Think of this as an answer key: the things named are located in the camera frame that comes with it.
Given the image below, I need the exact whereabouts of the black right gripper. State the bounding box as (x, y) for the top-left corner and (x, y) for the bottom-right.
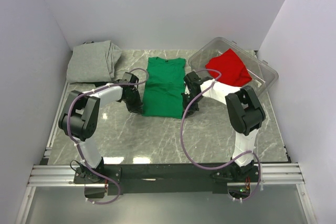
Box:
(181, 92), (203, 119)

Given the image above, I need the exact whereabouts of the green t shirt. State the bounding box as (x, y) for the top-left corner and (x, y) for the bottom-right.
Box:
(142, 57), (186, 119)

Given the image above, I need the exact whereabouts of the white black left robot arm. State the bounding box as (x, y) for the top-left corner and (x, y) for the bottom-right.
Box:
(58, 83), (142, 183)

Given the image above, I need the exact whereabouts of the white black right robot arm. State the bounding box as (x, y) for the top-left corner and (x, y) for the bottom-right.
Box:
(180, 79), (266, 182)

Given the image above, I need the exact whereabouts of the red t shirt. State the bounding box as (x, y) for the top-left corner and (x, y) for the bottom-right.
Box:
(205, 49), (252, 87)

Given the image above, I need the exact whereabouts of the folded grey t shirt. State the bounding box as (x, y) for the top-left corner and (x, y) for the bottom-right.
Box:
(66, 40), (122, 83)

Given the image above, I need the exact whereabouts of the clear plastic bin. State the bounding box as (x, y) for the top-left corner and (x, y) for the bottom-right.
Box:
(188, 37), (279, 97)

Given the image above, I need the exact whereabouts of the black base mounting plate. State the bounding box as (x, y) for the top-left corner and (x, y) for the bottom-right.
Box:
(73, 163), (259, 198)

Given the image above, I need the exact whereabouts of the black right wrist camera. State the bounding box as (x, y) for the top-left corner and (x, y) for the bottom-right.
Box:
(184, 71), (203, 89)

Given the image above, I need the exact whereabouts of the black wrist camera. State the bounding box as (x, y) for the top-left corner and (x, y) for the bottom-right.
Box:
(120, 72), (139, 87)
(184, 71), (203, 89)

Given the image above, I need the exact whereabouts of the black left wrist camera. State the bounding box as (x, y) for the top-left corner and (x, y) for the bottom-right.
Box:
(120, 72), (139, 87)

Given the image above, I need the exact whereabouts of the aluminium frame rail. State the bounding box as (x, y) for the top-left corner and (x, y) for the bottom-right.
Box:
(27, 163), (305, 187)

